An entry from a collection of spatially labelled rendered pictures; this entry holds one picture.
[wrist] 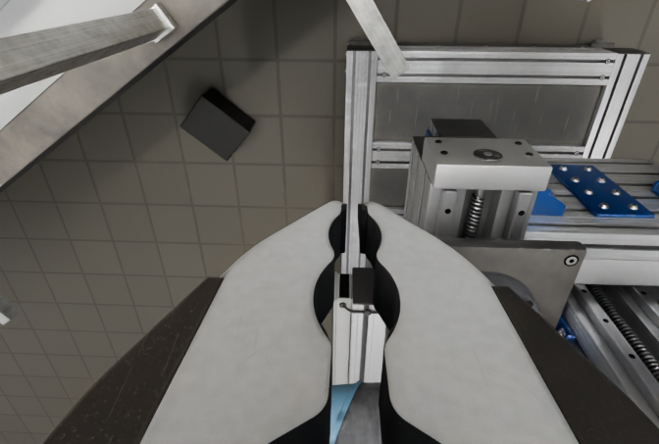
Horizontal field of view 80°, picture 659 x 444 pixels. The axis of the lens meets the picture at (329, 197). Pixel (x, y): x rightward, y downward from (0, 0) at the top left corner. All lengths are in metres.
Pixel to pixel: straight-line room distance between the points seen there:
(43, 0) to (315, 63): 0.80
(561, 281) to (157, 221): 1.62
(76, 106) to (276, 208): 0.98
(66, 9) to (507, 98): 1.13
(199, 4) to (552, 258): 0.65
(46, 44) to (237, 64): 1.03
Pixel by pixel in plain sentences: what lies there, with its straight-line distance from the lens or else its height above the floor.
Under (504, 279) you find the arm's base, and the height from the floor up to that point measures 1.05.
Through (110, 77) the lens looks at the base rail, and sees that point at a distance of 0.86.
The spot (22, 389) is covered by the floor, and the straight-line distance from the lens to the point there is 3.24.
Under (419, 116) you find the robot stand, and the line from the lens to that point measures 1.29.
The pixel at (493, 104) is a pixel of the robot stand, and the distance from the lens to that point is 1.34.
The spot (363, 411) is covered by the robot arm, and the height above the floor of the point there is 1.20.
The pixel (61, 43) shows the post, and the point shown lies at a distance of 0.53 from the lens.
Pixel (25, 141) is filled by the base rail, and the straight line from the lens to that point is 1.01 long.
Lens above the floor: 1.42
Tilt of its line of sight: 60 degrees down
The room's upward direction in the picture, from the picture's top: 175 degrees counter-clockwise
